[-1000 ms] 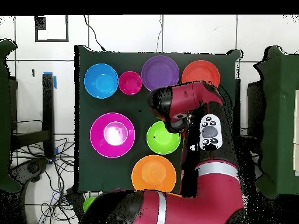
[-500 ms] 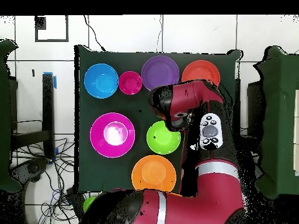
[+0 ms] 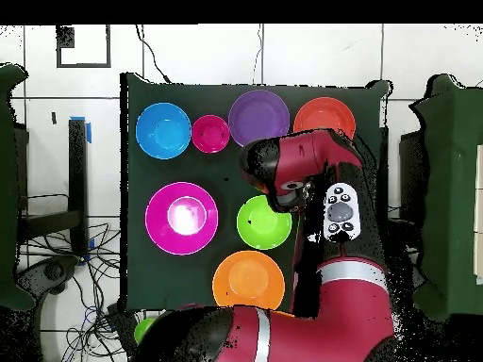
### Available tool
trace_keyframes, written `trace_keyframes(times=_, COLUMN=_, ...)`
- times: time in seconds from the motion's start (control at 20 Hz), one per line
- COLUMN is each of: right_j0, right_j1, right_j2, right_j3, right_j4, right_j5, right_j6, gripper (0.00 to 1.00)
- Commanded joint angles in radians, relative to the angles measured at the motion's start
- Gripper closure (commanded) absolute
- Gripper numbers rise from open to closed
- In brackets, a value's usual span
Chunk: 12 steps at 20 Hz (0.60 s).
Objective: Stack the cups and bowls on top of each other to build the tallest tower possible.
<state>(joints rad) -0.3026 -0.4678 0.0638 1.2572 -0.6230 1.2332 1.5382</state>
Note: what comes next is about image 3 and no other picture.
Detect large light orange bowl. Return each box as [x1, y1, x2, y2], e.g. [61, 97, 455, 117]
[210, 249, 288, 310]

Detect black square floor frame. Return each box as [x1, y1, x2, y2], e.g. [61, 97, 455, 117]
[56, 25, 113, 69]

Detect small crimson bowl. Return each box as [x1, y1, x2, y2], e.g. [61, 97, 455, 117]
[191, 113, 232, 156]

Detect black metal stand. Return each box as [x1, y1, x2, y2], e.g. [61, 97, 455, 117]
[18, 116, 93, 261]

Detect purple bowl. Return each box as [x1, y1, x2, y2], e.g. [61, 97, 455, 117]
[227, 89, 291, 149]

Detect small green round bowl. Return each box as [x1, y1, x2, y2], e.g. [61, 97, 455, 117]
[134, 316, 156, 344]

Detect blue bowl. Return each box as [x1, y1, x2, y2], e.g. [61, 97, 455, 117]
[135, 101, 193, 161]

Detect dark green table cloth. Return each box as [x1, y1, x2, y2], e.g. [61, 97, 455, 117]
[119, 71, 392, 314]

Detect green covered side table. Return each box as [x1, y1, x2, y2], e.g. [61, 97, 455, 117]
[0, 62, 35, 312]
[410, 73, 483, 321]

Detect large red-orange bowl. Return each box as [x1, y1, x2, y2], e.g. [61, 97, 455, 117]
[292, 95, 358, 140]

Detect large magenta bowl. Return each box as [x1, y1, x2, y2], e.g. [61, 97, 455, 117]
[143, 180, 220, 257]

